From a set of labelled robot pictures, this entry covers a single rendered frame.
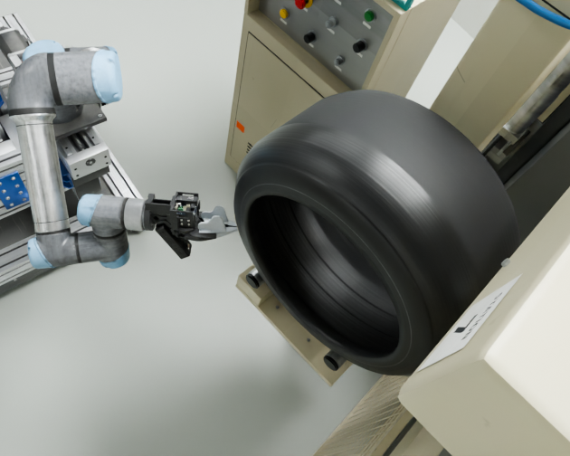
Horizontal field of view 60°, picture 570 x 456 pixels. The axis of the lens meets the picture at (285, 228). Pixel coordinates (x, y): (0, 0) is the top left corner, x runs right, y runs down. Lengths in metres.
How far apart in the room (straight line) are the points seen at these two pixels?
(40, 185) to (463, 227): 0.90
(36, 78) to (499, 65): 0.93
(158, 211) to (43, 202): 0.26
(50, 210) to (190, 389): 1.09
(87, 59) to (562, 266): 1.05
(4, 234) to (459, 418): 1.96
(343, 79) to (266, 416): 1.32
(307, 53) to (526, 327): 1.52
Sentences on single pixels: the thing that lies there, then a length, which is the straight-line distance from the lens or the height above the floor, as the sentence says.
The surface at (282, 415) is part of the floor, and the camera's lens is 2.12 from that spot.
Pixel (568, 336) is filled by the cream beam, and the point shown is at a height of 1.78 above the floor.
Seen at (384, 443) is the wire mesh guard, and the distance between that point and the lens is 1.14.
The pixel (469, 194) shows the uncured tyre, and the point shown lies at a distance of 0.86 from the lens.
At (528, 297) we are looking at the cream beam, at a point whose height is 1.78.
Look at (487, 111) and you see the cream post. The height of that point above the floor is 1.44.
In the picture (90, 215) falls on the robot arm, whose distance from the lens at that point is 1.19.
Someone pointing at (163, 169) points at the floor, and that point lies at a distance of 2.50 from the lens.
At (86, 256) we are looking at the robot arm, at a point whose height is 0.94.
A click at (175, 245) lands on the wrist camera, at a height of 0.99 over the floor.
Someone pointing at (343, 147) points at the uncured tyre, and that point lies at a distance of 0.81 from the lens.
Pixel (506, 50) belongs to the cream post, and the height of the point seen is 1.56.
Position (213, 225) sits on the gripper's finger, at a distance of 1.14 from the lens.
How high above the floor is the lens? 2.06
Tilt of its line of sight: 60 degrees down
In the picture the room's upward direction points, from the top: 21 degrees clockwise
